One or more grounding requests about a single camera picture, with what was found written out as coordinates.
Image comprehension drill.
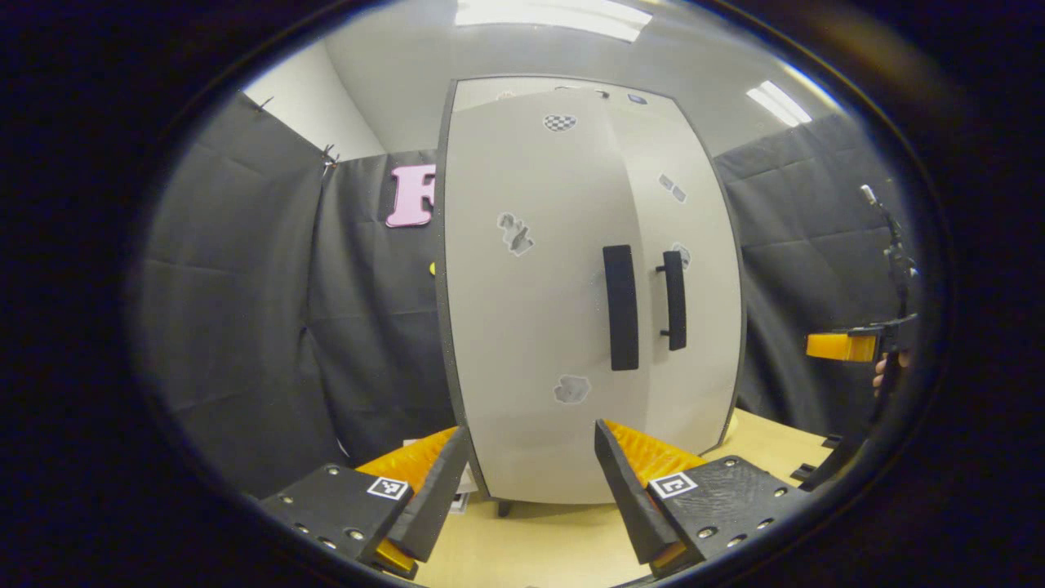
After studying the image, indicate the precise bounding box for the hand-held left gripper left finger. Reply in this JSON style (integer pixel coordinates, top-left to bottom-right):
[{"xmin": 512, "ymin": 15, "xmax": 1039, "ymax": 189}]
[{"xmin": 260, "ymin": 426, "xmax": 471, "ymax": 577}]

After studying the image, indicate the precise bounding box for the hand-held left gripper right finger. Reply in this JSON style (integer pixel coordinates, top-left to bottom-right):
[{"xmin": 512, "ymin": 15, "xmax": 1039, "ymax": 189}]
[{"xmin": 594, "ymin": 420, "xmax": 817, "ymax": 577}]

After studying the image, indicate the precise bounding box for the white cabinet door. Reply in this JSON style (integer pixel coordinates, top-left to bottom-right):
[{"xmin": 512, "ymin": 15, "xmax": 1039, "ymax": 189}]
[
  {"xmin": 441, "ymin": 86, "xmax": 654, "ymax": 505},
  {"xmin": 608, "ymin": 90, "xmax": 744, "ymax": 458}
]

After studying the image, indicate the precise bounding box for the white shoe cabinet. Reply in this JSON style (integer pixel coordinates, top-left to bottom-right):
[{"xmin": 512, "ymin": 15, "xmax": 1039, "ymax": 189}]
[{"xmin": 433, "ymin": 75, "xmax": 748, "ymax": 517}]

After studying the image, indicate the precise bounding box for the white cabinet drawer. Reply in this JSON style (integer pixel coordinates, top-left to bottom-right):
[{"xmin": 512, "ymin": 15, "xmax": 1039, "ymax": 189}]
[{"xmin": 454, "ymin": 78, "xmax": 674, "ymax": 107}]

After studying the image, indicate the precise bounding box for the black backdrop cloth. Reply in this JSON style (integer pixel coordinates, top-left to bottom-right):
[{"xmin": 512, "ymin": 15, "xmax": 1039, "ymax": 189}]
[{"xmin": 143, "ymin": 91, "xmax": 907, "ymax": 499}]

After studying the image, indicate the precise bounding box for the ceiling light panel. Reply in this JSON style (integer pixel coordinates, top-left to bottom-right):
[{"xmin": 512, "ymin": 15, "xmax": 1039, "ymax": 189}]
[
  {"xmin": 745, "ymin": 79, "xmax": 813, "ymax": 127},
  {"xmin": 456, "ymin": 0, "xmax": 654, "ymax": 43}
]

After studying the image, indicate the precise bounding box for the black door handle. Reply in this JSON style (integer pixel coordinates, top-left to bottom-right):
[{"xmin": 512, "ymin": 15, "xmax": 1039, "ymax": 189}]
[
  {"xmin": 656, "ymin": 251, "xmax": 687, "ymax": 352},
  {"xmin": 603, "ymin": 244, "xmax": 640, "ymax": 372}
]

